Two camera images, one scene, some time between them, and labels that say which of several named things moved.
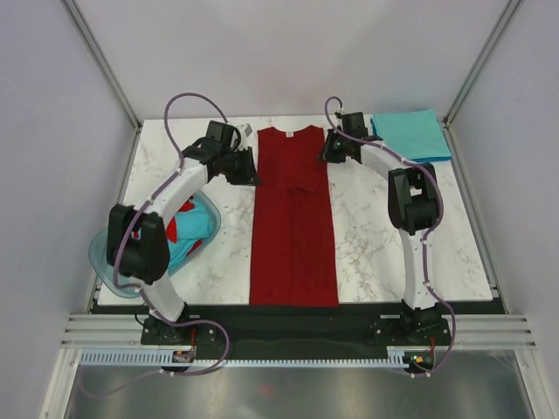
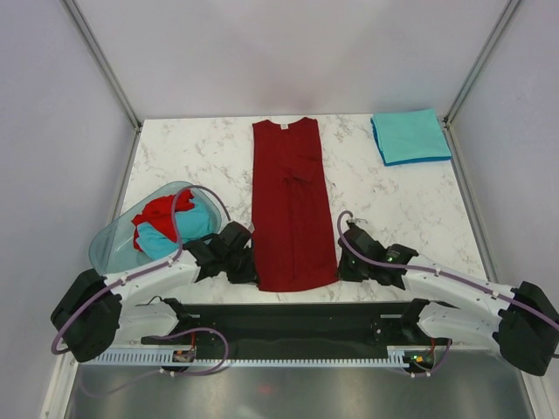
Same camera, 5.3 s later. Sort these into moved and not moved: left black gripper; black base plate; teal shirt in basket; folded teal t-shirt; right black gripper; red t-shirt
Moved: red t-shirt; right black gripper; left black gripper
Not moved: folded teal t-shirt; black base plate; teal shirt in basket
